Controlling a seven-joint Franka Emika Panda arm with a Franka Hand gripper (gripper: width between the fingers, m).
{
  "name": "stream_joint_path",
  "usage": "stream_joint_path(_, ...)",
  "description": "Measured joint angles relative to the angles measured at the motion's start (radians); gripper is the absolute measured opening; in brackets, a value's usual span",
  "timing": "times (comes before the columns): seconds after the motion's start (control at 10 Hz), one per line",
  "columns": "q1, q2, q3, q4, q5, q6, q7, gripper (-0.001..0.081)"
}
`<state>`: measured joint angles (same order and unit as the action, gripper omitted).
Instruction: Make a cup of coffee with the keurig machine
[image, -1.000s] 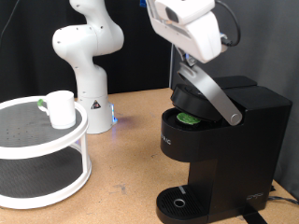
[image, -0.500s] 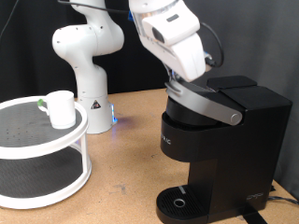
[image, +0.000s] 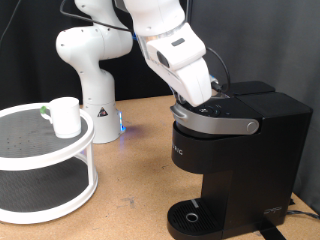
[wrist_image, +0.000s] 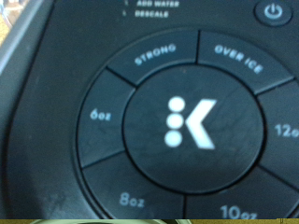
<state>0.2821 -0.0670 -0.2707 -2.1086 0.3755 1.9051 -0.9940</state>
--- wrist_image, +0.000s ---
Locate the black Keurig coffee machine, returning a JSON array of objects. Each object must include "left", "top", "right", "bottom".
[{"left": 0, "top": 0, "right": 299, "bottom": 220}]

